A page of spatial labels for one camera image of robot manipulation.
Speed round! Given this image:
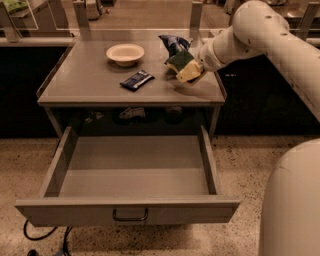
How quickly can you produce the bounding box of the grey open top drawer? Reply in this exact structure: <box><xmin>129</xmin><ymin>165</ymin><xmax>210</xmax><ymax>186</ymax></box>
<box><xmin>15</xmin><ymin>127</ymin><xmax>240</xmax><ymax>227</ymax></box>

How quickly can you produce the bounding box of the green and yellow sponge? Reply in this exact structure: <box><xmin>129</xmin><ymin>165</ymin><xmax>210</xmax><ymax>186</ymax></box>
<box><xmin>165</xmin><ymin>51</ymin><xmax>194</xmax><ymax>73</ymax></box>

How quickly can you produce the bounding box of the black floor cable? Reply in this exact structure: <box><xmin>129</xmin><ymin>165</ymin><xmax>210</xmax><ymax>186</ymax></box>
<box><xmin>22</xmin><ymin>218</ymin><xmax>74</xmax><ymax>256</ymax></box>

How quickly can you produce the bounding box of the white horizontal rail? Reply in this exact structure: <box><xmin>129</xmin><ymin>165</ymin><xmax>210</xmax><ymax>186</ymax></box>
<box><xmin>0</xmin><ymin>36</ymin><xmax>320</xmax><ymax>48</ymax></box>

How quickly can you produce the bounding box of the dark blue snack packet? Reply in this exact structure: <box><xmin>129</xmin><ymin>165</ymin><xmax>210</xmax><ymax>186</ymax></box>
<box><xmin>120</xmin><ymin>70</ymin><xmax>154</xmax><ymax>92</ymax></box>

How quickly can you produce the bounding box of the blue chip bag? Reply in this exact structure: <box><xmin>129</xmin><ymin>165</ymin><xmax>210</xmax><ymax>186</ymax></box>
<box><xmin>159</xmin><ymin>35</ymin><xmax>191</xmax><ymax>57</ymax></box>

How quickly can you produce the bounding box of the white bowl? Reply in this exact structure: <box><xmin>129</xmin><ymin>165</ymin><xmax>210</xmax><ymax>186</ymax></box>
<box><xmin>106</xmin><ymin>44</ymin><xmax>145</xmax><ymax>67</ymax></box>

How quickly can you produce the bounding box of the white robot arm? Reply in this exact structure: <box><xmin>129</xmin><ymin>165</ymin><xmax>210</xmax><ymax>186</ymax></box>
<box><xmin>177</xmin><ymin>0</ymin><xmax>320</xmax><ymax>256</ymax></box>

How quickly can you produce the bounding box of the black drawer handle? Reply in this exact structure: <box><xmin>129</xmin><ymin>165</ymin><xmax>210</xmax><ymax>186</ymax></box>
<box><xmin>112</xmin><ymin>209</ymin><xmax>149</xmax><ymax>222</ymax></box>

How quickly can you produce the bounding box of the grey counter cabinet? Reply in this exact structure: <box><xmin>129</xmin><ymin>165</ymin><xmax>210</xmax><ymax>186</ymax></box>
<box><xmin>38</xmin><ymin>29</ymin><xmax>226</xmax><ymax>135</ymax></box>

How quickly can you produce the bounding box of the green object on background table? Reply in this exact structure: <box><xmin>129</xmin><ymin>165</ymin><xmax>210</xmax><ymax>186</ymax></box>
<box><xmin>2</xmin><ymin>0</ymin><xmax>28</xmax><ymax>14</ymax></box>

